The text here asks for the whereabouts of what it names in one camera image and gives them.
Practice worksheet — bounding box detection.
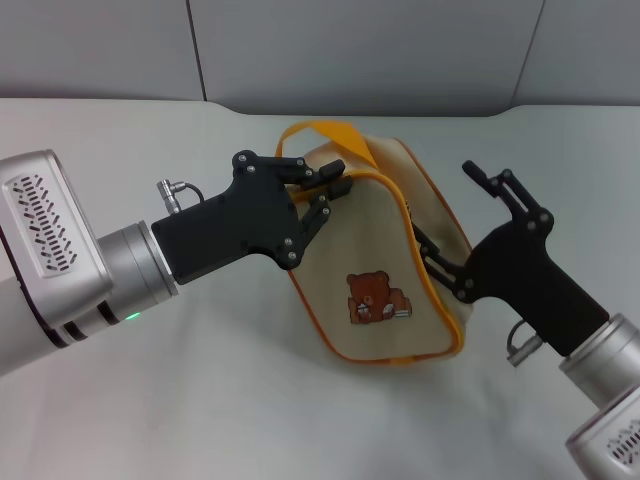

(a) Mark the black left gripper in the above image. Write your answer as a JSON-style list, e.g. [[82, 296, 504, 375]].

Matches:
[[149, 149, 354, 287]]

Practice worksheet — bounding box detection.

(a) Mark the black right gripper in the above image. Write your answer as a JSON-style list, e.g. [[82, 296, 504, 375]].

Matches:
[[409, 159, 612, 359]]

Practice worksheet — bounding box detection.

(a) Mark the beige food bag orange trim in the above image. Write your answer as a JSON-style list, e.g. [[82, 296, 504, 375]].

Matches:
[[274, 119, 475, 367]]

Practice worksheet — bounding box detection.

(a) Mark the right gripper cable with plug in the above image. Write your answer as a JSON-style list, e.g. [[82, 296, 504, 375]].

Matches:
[[504, 319, 547, 369]]

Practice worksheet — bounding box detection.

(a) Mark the gripper cable with plug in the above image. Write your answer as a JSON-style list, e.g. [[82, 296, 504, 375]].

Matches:
[[504, 319, 547, 369], [156, 179, 205, 215]]

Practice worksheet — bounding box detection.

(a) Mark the left gripper cable with plug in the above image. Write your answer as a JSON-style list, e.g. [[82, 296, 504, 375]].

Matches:
[[156, 179, 205, 215]]

